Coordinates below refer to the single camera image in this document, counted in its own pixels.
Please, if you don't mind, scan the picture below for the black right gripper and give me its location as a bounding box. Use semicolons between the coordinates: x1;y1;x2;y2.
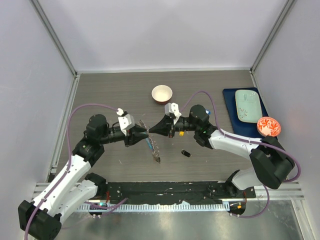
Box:
149;113;199;138

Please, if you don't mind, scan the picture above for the black tag key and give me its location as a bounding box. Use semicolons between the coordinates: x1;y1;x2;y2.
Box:
181;150;191;158

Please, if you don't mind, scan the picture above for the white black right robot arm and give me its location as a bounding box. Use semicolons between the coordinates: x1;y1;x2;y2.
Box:
149;103;295;198

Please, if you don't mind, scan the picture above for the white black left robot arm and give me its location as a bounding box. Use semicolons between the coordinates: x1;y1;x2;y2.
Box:
18;114;148;240

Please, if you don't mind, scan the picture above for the red bowl white inside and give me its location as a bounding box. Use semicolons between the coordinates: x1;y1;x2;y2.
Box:
151;85;173;105

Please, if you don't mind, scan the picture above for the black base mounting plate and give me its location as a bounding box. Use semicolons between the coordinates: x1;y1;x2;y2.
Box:
94;181;256;205

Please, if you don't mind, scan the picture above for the pale green rectangular plate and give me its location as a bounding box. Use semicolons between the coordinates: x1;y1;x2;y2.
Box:
235;89;263;124

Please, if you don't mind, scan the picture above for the orange white patterned bowl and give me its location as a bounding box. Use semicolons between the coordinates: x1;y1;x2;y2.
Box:
256;116;282;137

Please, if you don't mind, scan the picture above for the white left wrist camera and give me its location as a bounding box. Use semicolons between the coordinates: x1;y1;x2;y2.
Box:
116;108;135;135

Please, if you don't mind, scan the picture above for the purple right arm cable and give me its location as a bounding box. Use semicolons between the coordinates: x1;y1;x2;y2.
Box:
179;90;302;219

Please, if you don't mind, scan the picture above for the perforated cable duct strip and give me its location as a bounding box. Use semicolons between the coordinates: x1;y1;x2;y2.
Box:
77;201;231;213

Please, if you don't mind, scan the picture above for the aluminium frame rail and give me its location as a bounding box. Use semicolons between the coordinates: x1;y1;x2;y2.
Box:
29;0;78;78

